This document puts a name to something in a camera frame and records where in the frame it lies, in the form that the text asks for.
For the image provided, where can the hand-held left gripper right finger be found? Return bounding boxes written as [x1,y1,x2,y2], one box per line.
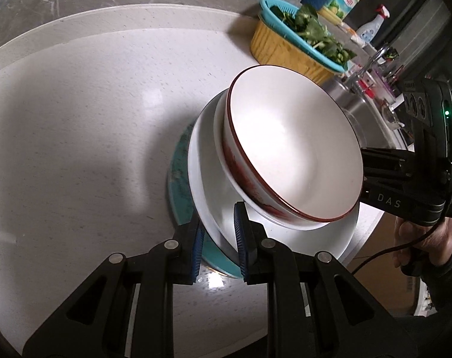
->
[233,201,428,358]

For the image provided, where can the white spray bottle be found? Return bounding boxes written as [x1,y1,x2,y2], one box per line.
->
[354,4,392,45]

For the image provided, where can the cardboard box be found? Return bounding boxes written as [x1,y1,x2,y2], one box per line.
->
[347,212,424,314]

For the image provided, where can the chrome faucet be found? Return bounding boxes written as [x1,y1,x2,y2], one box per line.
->
[354,45,391,83]

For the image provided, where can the teal colander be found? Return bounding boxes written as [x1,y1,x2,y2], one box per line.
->
[259,0,349,73]

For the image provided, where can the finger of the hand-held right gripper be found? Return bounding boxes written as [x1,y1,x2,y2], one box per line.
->
[360,147,416,174]
[362,173,418,195]

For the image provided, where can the stainless steel sink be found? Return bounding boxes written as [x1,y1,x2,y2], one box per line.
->
[323,75,405,150]

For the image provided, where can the medium white plate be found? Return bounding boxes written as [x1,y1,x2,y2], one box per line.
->
[187,93,361,265]

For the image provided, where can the yellow ribbed basin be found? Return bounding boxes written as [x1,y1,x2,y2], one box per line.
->
[249,17,336,86]

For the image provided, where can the small white dish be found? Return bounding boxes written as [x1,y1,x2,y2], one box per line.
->
[213,89,361,232]

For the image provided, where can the green leafy vegetables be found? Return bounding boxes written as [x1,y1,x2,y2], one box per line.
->
[269,4,357,66]

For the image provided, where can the pink floral bowl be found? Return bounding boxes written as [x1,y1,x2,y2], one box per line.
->
[220,64,364,224]

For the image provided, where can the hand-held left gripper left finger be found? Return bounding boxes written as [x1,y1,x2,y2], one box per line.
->
[22,214,206,358]

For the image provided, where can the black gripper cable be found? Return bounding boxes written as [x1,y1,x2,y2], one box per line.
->
[351,216,450,274]

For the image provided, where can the teal floral plate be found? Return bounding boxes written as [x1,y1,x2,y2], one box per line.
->
[167,121,249,280]

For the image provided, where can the person's right hand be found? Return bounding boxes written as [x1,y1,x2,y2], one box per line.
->
[394,216,452,277]

